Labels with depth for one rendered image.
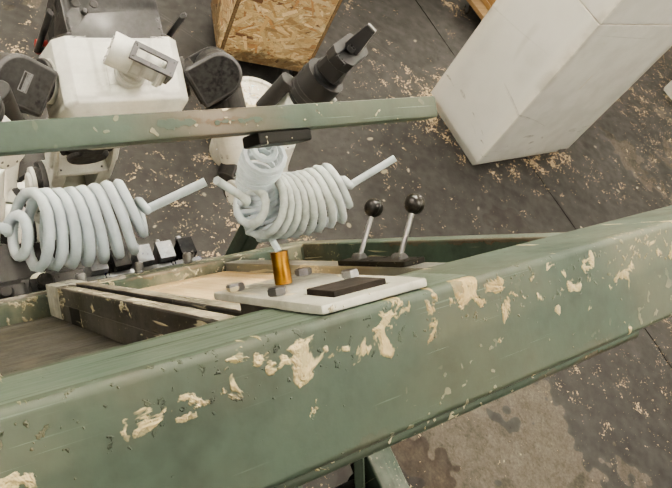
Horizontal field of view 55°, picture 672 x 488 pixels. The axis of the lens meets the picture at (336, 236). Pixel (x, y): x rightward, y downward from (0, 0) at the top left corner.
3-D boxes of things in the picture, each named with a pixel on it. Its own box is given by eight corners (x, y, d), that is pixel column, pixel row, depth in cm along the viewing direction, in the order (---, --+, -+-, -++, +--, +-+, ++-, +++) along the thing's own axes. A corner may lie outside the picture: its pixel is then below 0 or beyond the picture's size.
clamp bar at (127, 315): (87, 307, 150) (69, 204, 149) (445, 408, 52) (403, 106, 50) (41, 317, 145) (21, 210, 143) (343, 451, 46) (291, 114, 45)
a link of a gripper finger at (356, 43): (378, 33, 123) (356, 55, 127) (366, 20, 123) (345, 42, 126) (375, 35, 122) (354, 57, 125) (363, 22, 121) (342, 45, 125)
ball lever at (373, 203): (359, 267, 126) (377, 203, 129) (371, 267, 123) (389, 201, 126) (344, 260, 124) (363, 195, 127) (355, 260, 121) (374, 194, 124)
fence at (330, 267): (243, 274, 173) (241, 259, 173) (532, 290, 94) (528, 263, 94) (226, 277, 170) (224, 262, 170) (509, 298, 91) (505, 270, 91)
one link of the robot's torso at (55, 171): (24, 172, 199) (42, 100, 161) (83, 166, 209) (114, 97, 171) (35, 219, 197) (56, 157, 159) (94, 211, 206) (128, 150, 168)
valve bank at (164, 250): (187, 258, 205) (205, 215, 187) (202, 297, 200) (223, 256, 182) (14, 291, 178) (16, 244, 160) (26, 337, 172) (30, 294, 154)
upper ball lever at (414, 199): (398, 268, 116) (417, 198, 119) (412, 268, 113) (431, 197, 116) (383, 261, 114) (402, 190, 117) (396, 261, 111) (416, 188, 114)
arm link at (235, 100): (204, 110, 157) (189, 53, 152) (240, 101, 159) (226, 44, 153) (211, 119, 147) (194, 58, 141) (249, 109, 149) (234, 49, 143)
